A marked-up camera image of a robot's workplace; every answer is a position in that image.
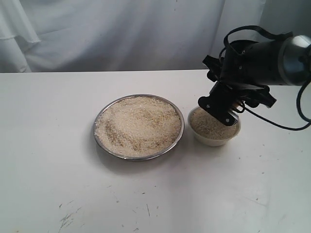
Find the white backdrop curtain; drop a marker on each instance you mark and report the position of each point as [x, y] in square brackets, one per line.
[122, 35]

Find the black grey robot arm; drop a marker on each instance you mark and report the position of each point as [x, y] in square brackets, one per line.
[244, 75]

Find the round metal rice tray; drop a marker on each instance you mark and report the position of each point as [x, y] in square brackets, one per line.
[138, 127]

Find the white bowl of rice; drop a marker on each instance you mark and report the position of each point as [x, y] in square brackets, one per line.
[207, 130]

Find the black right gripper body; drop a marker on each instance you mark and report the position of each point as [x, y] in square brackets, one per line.
[230, 96]

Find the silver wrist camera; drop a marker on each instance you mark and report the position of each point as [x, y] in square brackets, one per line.
[232, 118]

